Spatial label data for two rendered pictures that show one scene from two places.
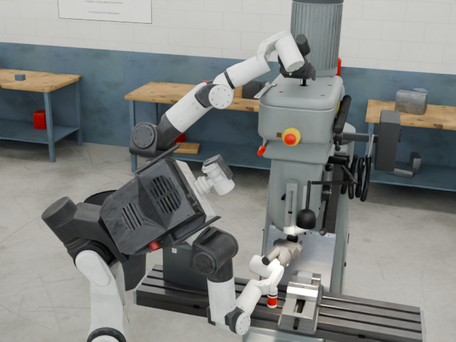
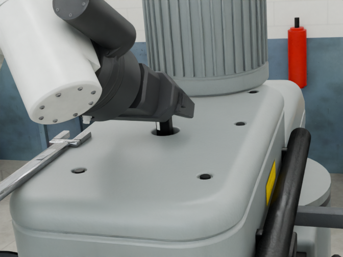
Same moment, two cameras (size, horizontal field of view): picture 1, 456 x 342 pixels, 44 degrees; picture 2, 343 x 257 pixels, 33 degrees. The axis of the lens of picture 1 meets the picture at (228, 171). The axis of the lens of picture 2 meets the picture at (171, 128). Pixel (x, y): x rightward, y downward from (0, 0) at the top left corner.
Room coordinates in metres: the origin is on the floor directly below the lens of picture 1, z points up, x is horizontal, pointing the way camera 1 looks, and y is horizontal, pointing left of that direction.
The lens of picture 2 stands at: (1.36, -0.32, 2.14)
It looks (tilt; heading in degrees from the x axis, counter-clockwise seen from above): 19 degrees down; 4
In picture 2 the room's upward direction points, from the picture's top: 5 degrees counter-clockwise
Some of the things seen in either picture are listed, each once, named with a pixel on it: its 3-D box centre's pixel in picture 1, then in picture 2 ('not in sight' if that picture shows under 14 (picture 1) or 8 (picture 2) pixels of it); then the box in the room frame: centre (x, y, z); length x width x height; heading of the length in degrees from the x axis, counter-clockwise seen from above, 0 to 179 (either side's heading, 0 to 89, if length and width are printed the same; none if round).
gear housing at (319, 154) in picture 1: (301, 136); not in sight; (2.12, -0.28, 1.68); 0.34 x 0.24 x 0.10; 166
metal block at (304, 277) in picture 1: (305, 279); not in sight; (2.06, -0.33, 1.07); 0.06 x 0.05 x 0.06; 76
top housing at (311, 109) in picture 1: (302, 105); (173, 181); (2.09, -0.27, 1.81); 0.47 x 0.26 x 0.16; 166
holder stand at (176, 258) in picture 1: (191, 259); not in sight; (2.22, 0.16, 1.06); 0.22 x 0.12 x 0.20; 69
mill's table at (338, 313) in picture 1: (275, 306); not in sight; (2.09, -0.22, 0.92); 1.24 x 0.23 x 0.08; 76
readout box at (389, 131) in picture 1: (388, 140); not in sight; (2.28, -0.67, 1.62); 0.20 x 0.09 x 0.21; 166
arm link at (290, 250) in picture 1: (282, 254); not in sight; (2.00, -0.23, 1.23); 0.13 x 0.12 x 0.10; 61
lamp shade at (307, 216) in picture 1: (306, 217); not in sight; (1.89, -0.29, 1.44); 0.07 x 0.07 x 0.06
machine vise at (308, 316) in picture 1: (302, 295); not in sight; (2.03, -0.32, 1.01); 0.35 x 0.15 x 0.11; 166
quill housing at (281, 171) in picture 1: (296, 189); not in sight; (2.08, -0.27, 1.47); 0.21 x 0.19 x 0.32; 76
